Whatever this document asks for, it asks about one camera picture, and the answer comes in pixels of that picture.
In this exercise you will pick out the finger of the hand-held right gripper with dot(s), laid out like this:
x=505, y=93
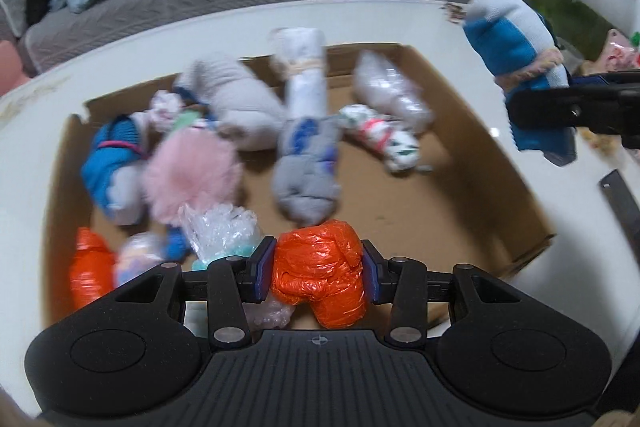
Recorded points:
x=610, y=78
x=550, y=107

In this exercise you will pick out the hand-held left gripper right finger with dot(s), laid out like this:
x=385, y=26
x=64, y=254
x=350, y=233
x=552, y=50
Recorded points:
x=371, y=272

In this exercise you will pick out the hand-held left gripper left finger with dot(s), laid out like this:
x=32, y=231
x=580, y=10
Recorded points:
x=265, y=268

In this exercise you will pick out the orange plastic bag bundle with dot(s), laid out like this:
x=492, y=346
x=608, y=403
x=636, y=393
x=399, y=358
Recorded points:
x=87, y=272
x=320, y=267

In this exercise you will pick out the blue and white towel bundle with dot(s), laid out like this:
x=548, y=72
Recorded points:
x=505, y=42

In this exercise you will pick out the shallow cardboard box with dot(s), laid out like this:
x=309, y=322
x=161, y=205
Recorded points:
x=425, y=207

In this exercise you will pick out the clear plastic pastel item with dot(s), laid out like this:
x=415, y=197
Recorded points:
x=135, y=257

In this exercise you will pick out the pink floral packet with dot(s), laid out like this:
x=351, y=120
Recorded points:
x=620, y=52

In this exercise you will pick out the clear bubble wrap bundle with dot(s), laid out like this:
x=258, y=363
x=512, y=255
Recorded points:
x=220, y=232
x=270, y=312

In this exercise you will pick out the small blue knit bundle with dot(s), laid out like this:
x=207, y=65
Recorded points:
x=176, y=247

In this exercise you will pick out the grey sock bundle blue print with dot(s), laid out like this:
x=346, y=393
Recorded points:
x=305, y=177

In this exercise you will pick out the pink fluffy pompom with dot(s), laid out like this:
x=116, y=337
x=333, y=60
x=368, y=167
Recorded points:
x=192, y=177

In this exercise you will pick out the dark grey flat object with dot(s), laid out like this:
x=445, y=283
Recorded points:
x=622, y=207

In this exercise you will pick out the white floral sock bundle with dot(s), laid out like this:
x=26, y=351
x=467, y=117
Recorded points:
x=395, y=142

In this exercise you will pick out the clear plastic bag bundle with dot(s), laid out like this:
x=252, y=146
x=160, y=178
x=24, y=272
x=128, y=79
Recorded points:
x=390, y=87

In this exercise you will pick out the small green cloth bundle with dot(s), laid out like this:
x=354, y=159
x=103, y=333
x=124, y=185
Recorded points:
x=187, y=121

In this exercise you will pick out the white cloth bundle blue trim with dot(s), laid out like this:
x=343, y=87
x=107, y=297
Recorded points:
x=240, y=102

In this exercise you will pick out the blue and white sock bundle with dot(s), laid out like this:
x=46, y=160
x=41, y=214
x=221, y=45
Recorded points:
x=105, y=172

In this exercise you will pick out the small white pink cloth bundle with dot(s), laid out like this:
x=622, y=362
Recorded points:
x=165, y=107

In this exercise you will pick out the white rolled cloth bundle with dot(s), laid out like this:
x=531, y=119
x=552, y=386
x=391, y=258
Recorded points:
x=300, y=57

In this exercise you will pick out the pink plastic stool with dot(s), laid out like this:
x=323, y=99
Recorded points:
x=7, y=67

